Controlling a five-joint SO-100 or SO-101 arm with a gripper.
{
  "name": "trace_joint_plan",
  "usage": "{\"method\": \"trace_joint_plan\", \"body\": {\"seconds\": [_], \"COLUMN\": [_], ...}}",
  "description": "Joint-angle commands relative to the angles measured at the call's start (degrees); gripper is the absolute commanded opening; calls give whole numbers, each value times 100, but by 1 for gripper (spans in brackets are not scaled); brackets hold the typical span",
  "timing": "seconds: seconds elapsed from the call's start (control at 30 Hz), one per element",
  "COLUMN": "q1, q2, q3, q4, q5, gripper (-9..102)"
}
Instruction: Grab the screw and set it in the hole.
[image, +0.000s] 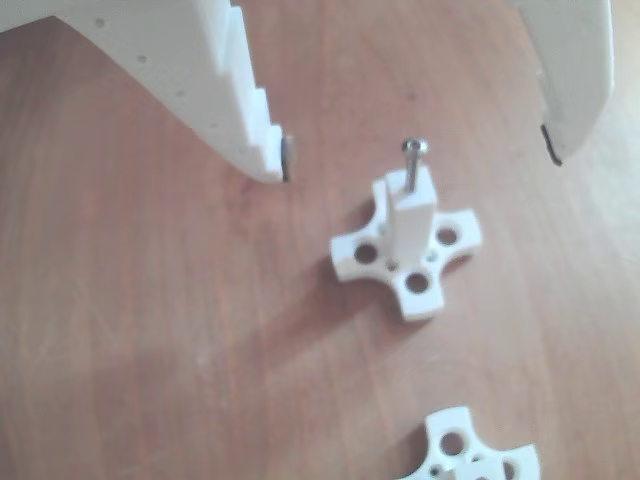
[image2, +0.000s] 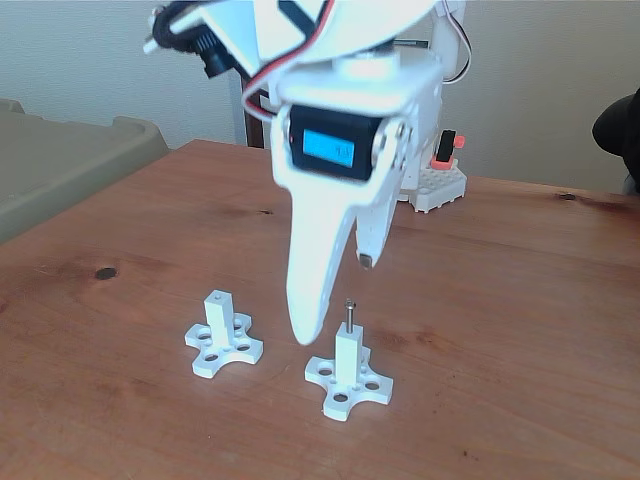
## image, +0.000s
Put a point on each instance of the silver metal screw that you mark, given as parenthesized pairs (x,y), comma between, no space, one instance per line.
(412,170)

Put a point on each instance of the white cross-base post stand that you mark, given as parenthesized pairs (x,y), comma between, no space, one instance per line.
(410,225)
(445,420)

